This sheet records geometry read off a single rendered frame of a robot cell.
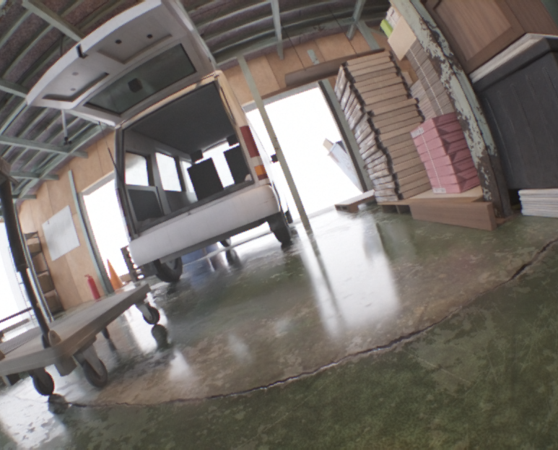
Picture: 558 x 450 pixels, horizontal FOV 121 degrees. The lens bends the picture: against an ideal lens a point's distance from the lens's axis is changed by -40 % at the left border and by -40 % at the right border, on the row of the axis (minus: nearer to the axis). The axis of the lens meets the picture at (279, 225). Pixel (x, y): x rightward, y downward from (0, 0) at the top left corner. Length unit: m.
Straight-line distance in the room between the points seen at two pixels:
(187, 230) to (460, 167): 1.94
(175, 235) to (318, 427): 2.02
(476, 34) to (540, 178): 0.51
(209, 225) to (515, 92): 2.05
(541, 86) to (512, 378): 0.74
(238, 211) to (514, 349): 1.94
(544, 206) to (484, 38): 0.57
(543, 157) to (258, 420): 0.99
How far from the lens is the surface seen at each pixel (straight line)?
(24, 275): 0.80
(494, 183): 1.04
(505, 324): 0.52
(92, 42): 1.89
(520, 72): 0.94
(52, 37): 3.46
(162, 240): 2.32
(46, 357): 0.82
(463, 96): 1.04
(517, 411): 0.38
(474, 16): 1.05
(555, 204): 0.97
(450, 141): 1.36
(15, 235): 0.81
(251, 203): 2.06
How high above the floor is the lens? 0.31
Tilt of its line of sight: 3 degrees down
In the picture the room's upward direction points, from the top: 21 degrees counter-clockwise
